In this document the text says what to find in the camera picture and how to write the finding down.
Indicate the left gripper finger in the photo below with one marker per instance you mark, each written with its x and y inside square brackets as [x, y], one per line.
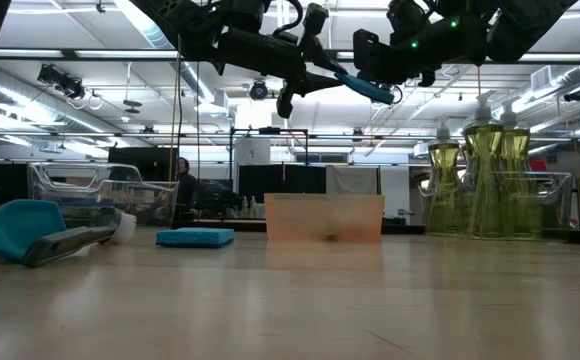
[300, 89]
[322, 57]

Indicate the clear soap bottle yellow liquid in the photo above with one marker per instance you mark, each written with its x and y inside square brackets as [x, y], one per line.
[482, 190]
[445, 190]
[517, 190]

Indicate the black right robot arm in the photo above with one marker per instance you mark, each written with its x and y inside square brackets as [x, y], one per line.
[520, 25]

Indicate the black room divider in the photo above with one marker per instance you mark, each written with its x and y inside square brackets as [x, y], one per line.
[290, 180]

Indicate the grey hanging cloth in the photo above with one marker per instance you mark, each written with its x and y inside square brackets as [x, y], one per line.
[352, 180]

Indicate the small background pump bottle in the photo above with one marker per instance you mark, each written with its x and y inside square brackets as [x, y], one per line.
[253, 207]
[245, 207]

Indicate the orange plastic bin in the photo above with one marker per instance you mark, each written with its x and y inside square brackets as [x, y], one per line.
[320, 217]

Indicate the person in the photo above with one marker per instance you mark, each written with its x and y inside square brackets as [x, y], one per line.
[186, 185]

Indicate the clear plastic bin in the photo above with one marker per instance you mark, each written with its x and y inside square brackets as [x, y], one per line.
[150, 200]
[555, 200]

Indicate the red background box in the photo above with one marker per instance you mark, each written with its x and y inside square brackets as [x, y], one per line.
[538, 166]

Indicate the black ceiling light bar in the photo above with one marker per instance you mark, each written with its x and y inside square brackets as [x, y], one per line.
[67, 54]

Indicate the black double ceiling spotlight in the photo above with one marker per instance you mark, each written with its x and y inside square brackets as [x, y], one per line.
[50, 75]

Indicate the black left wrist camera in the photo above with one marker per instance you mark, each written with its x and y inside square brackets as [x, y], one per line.
[316, 20]

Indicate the black aluminium table frame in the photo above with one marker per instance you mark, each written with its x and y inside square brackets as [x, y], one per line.
[245, 226]

